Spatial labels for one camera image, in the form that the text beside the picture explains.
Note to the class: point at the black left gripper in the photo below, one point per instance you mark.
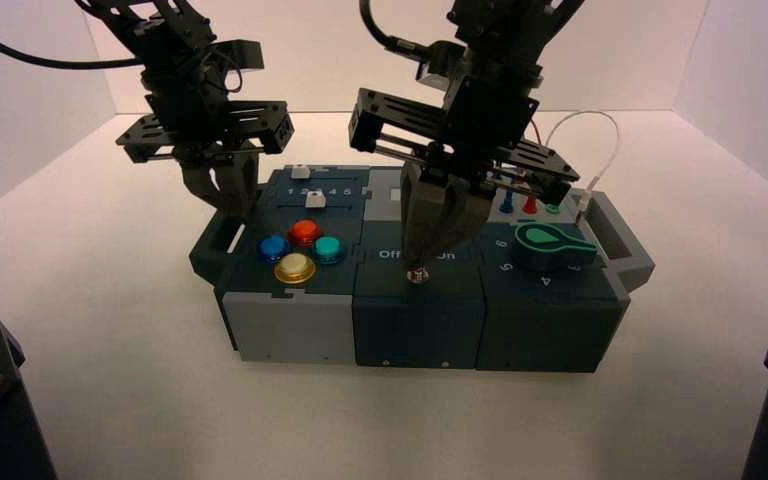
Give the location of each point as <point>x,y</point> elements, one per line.
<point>192,126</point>

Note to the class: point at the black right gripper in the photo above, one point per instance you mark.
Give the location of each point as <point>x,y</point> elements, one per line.
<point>483,119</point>

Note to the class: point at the silver metal toggle switch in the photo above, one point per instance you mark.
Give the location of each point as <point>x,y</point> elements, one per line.
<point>418,274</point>

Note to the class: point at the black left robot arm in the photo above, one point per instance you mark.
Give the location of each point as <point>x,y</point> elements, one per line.
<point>159,30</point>

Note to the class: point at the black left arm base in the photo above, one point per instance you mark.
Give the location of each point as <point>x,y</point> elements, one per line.
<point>0,411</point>

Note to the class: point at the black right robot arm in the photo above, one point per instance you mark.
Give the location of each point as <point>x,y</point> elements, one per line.
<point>516,26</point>

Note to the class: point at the blue banana plug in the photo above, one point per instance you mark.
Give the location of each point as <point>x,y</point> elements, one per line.
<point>506,202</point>

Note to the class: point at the white slider knob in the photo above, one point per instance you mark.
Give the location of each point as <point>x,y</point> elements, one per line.
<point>316,199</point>
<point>300,172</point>

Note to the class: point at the blue round push button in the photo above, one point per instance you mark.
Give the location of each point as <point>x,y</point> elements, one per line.
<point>274,247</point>

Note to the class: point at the red banana plug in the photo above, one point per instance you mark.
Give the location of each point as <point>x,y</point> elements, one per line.
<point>530,204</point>

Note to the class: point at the red round push button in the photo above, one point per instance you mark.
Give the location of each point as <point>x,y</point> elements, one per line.
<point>304,232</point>

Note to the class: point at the green rotary pointer knob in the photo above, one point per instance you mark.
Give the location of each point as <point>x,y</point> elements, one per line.
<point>546,242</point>

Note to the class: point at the teal and grey control box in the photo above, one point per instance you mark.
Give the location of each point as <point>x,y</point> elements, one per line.
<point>417,318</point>

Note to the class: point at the yellow round push button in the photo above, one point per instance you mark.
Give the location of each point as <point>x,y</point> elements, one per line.
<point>295,268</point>

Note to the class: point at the teal round push button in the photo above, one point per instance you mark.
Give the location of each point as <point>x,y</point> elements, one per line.
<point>328,248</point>

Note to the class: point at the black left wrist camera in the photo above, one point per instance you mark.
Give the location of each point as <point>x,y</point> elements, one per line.
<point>241,54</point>

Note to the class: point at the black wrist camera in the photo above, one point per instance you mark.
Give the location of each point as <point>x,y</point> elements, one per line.
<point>241,54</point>
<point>440,63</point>

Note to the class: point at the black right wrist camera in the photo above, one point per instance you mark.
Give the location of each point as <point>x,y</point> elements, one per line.
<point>440,63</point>

